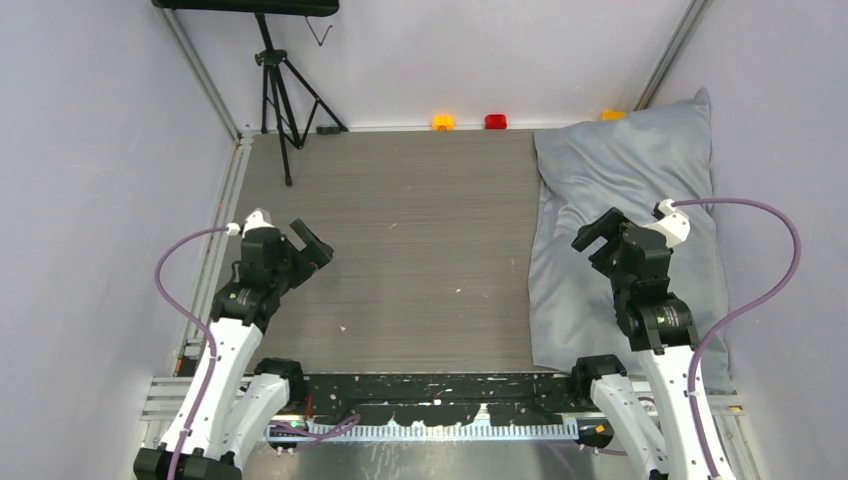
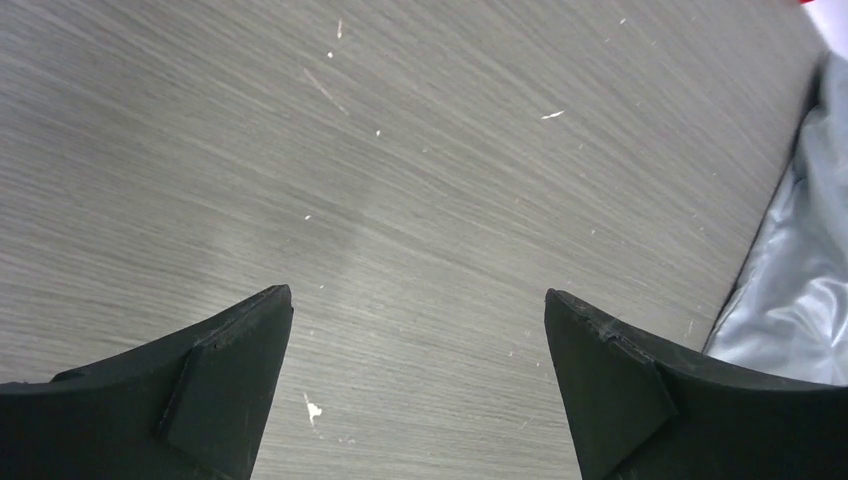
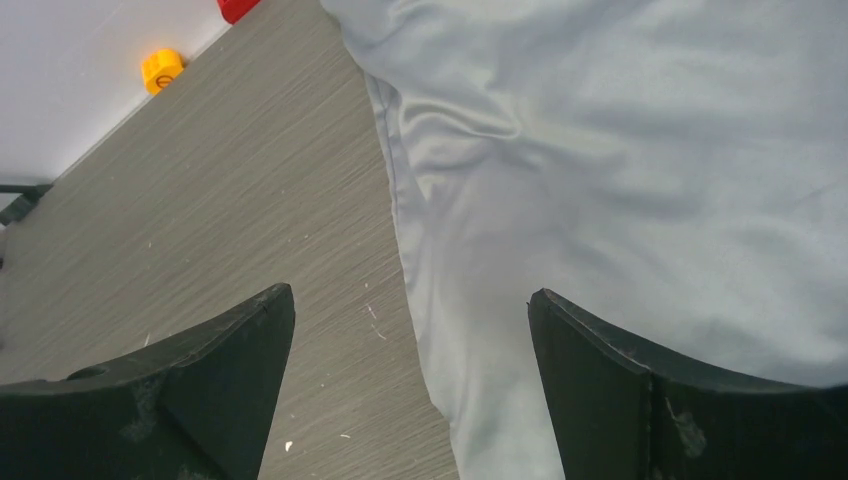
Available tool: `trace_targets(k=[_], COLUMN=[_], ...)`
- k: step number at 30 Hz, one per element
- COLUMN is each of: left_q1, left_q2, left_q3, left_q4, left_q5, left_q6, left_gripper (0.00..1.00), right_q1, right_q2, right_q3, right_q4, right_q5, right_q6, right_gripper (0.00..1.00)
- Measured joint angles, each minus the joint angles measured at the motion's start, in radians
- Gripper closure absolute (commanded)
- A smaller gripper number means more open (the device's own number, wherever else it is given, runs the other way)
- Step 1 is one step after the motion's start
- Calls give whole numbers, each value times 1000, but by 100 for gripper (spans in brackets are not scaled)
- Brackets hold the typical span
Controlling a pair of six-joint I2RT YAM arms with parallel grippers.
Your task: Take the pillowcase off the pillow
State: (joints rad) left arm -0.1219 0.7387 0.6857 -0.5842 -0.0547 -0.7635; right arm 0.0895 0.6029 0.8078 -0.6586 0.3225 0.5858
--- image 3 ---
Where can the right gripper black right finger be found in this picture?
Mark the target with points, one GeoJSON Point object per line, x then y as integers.
{"type": "Point", "coordinates": [624, 407]}

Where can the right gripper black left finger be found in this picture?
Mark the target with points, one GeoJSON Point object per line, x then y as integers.
{"type": "Point", "coordinates": [198, 404]}

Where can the grey pillowcase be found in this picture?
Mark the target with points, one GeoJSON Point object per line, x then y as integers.
{"type": "Point", "coordinates": [677, 168]}

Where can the orange toy block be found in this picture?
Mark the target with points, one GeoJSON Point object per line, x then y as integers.
{"type": "Point", "coordinates": [160, 69]}

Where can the red toy block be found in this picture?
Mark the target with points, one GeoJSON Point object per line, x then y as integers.
{"type": "Point", "coordinates": [232, 11]}

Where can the black camera tripod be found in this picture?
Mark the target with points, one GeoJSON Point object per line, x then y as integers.
{"type": "Point", "coordinates": [27, 198]}

